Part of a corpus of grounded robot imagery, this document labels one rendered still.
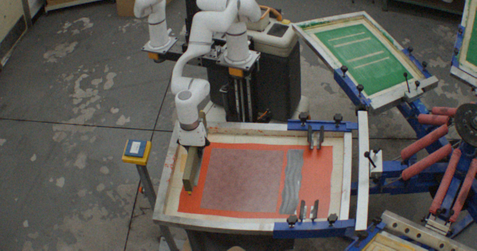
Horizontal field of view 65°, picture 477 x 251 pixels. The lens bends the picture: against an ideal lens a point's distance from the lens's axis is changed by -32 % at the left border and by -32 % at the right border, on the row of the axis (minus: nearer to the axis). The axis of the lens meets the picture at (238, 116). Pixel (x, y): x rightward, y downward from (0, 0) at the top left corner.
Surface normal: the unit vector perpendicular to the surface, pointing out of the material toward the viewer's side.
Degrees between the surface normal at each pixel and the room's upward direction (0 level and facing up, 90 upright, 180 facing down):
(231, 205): 0
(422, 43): 0
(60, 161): 0
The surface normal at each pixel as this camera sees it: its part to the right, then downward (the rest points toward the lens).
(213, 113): -0.07, -0.73
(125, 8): -0.36, 0.65
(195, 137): -0.04, 0.70
